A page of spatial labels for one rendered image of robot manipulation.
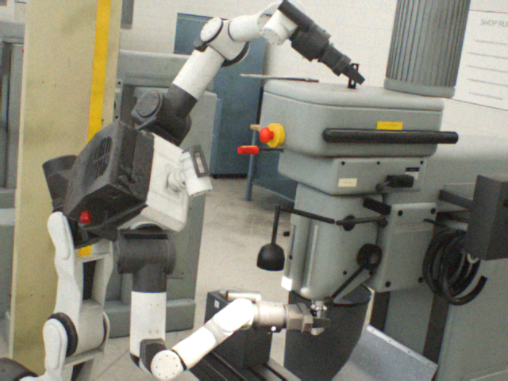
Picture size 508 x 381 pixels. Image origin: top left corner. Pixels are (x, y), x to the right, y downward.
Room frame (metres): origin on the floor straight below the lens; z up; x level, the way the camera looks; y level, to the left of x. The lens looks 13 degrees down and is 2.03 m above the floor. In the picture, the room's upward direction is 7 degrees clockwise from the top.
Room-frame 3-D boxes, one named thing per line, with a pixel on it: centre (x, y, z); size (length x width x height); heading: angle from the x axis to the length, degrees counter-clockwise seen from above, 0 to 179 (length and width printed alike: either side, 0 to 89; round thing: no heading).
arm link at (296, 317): (1.94, -0.13, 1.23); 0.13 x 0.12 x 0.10; 13
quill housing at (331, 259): (1.97, -0.22, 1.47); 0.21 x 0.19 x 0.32; 35
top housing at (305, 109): (1.97, -0.23, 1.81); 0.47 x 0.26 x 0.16; 125
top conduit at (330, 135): (1.86, -0.33, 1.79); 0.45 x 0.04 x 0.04; 125
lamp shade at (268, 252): (1.82, -0.06, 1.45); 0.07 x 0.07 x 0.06
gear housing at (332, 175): (1.99, -0.26, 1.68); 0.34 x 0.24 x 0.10; 125
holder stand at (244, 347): (2.30, 0.00, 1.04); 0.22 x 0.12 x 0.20; 42
